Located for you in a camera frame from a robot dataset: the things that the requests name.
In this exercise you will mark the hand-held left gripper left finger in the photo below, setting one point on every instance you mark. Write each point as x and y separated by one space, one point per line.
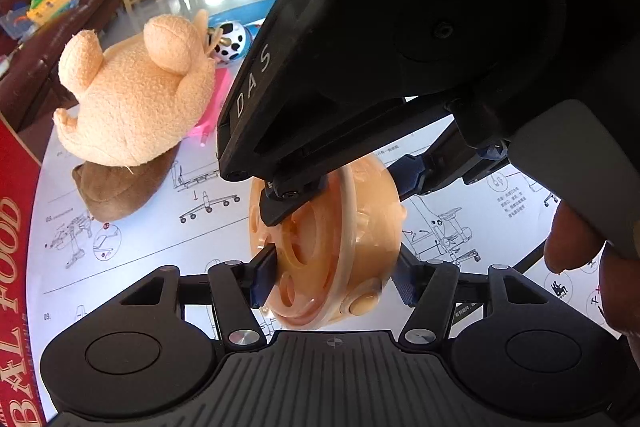
262 274

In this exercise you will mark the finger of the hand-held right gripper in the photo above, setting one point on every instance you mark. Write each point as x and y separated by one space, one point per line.
280 204
410 170

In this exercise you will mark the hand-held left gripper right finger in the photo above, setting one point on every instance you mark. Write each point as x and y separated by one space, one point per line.
405 279

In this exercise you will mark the peach toy pot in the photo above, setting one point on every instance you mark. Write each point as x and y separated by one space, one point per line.
360 227

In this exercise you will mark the red cardboard box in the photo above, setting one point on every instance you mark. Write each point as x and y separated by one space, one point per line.
17 282

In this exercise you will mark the person's right hand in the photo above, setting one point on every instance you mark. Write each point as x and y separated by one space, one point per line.
570 242

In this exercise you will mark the pink plastic toy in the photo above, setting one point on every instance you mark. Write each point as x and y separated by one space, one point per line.
212 117

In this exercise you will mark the white instruction sheet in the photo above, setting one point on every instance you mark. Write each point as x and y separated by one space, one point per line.
150 252

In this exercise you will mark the spotted blue toy figure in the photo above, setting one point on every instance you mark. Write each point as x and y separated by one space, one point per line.
232 44

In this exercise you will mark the orange plush toy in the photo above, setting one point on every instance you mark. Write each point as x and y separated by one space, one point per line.
135 107

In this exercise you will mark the brown sofa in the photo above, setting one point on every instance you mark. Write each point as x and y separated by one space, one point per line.
45 52

